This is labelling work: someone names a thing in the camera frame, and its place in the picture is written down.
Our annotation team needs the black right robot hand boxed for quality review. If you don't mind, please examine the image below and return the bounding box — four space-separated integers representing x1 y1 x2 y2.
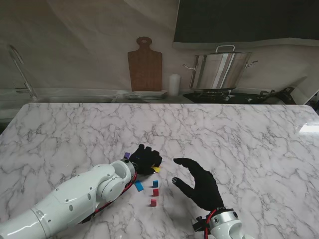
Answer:
171 157 225 212

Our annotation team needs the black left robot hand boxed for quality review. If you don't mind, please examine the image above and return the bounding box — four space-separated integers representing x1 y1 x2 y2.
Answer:
128 143 163 176

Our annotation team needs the stack of white plates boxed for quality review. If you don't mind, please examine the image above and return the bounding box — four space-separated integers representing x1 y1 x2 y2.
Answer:
123 91 168 100

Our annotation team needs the white candle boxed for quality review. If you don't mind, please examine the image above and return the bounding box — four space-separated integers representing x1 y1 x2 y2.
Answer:
168 73 181 97

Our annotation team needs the brown wooden cutting board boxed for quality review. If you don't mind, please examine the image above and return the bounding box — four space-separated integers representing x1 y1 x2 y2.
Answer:
127 36 163 92

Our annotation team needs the black gas stove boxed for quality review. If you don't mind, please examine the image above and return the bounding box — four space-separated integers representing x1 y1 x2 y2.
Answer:
183 88 265 105

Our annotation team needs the steel sink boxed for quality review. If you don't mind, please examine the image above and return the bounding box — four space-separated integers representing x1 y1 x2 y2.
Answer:
34 96 118 103

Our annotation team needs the large steel stock pot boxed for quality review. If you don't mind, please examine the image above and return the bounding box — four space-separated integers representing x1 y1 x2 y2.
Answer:
183 45 259 90

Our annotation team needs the black pan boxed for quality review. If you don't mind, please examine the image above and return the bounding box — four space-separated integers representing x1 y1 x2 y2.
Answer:
260 87 296 105

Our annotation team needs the chrome faucet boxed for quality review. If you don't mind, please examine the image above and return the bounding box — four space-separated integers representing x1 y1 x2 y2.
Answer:
8 44 38 100

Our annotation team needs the dark range hood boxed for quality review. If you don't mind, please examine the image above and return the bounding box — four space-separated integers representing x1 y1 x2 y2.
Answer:
172 0 319 50

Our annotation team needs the red left arm cable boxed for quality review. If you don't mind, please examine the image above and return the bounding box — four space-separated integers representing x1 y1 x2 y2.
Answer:
94 171 138 215

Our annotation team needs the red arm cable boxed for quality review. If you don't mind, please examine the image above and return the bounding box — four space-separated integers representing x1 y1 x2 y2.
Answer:
204 209 217 239
94 171 138 215

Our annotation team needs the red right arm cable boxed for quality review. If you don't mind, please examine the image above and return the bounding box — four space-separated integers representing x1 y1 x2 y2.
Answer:
204 209 217 239

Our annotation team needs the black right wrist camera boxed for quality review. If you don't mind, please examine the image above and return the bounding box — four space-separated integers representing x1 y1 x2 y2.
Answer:
191 216 209 233

